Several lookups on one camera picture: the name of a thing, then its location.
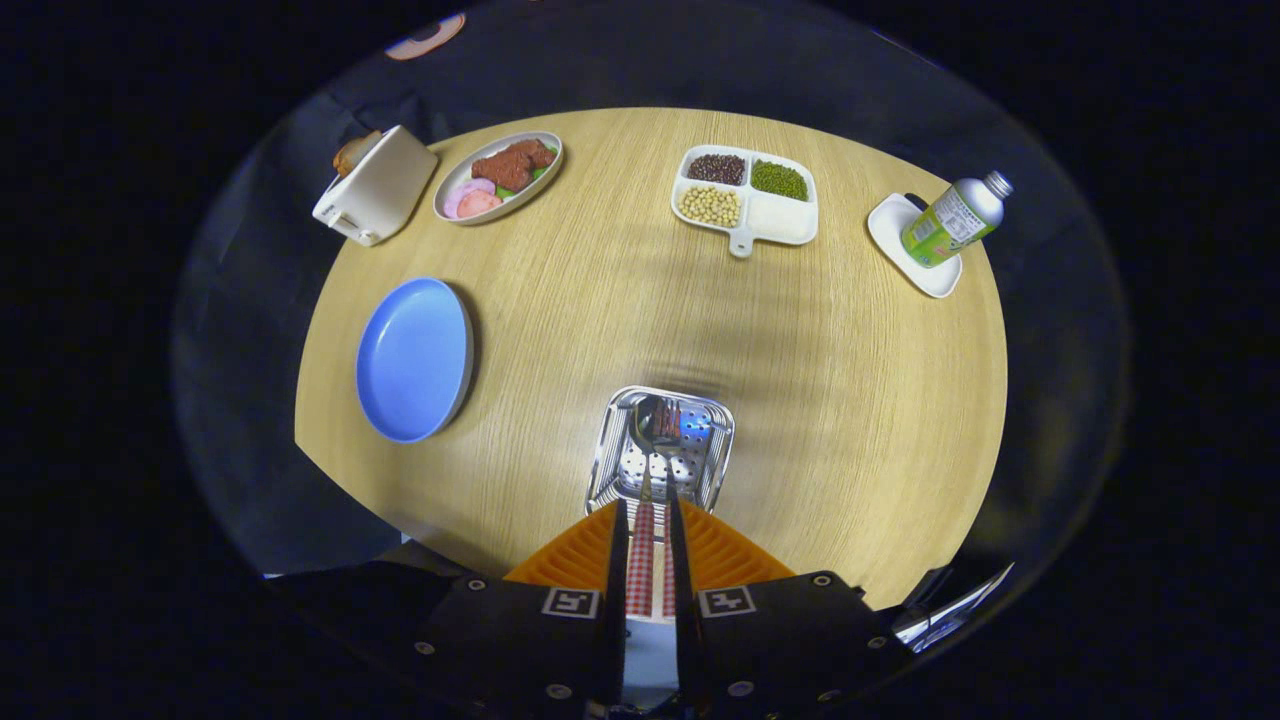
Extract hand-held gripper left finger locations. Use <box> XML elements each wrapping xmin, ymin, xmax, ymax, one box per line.
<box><xmin>410</xmin><ymin>498</ymin><xmax>629</xmax><ymax>716</ymax></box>

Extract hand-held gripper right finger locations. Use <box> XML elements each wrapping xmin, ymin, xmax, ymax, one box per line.
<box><xmin>668</xmin><ymin>497</ymin><xmax>896</xmax><ymax>716</ymax></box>

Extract fork with red checkered handle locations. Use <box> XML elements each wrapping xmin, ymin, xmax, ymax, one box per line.
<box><xmin>627</xmin><ymin>398</ymin><xmax>686</xmax><ymax>618</ymax></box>

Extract spoon with red checkered handle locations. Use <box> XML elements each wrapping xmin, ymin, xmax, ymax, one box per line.
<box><xmin>630</xmin><ymin>396</ymin><xmax>676</xmax><ymax>618</ymax></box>

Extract blue round plate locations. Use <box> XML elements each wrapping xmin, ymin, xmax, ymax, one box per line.
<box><xmin>356</xmin><ymin>277</ymin><xmax>475</xmax><ymax>444</ymax></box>

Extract white divided dish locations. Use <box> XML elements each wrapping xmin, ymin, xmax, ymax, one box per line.
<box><xmin>670</xmin><ymin>145</ymin><xmax>820</xmax><ymax>259</ymax></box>

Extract pile of yellow soybeans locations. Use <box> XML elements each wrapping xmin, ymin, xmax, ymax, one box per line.
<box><xmin>679</xmin><ymin>185</ymin><xmax>742</xmax><ymax>228</ymax></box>

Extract pink ham slices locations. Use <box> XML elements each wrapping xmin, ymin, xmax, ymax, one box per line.
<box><xmin>443</xmin><ymin>178</ymin><xmax>503</xmax><ymax>220</ymax></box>

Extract small white saucer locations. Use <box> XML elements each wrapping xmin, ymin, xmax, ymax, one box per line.
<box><xmin>867</xmin><ymin>193</ymin><xmax>964</xmax><ymax>299</ymax></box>

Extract pile of dark red beans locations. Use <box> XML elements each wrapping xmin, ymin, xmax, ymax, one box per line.
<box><xmin>686</xmin><ymin>153</ymin><xmax>747</xmax><ymax>187</ymax></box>

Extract pile of green mung beans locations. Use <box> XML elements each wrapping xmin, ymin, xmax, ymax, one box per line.
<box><xmin>750</xmin><ymin>160</ymin><xmax>809</xmax><ymax>202</ymax></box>

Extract green lettuce leaf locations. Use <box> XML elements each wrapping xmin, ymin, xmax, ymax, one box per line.
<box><xmin>495</xmin><ymin>160</ymin><xmax>553</xmax><ymax>199</ymax></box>

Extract brown steak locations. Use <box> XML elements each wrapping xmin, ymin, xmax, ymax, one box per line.
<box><xmin>471</xmin><ymin>138</ymin><xmax>557</xmax><ymax>193</ymax></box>

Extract white round dinner plate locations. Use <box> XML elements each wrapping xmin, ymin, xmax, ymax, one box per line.
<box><xmin>432</xmin><ymin>131</ymin><xmax>564</xmax><ymax>226</ymax></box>

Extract green and silver bottle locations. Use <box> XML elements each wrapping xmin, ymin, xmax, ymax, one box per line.
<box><xmin>900</xmin><ymin>170</ymin><xmax>1015</xmax><ymax>269</ymax></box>

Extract white toaster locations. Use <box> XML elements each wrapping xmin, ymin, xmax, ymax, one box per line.
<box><xmin>312</xmin><ymin>125</ymin><xmax>440</xmax><ymax>247</ymax></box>

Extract brown toast slice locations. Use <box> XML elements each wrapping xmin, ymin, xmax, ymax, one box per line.
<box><xmin>333</xmin><ymin>130</ymin><xmax>383</xmax><ymax>179</ymax></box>

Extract metal wire cutlery holder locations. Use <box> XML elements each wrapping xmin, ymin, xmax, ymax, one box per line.
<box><xmin>584</xmin><ymin>386</ymin><xmax>736</xmax><ymax>516</ymax></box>

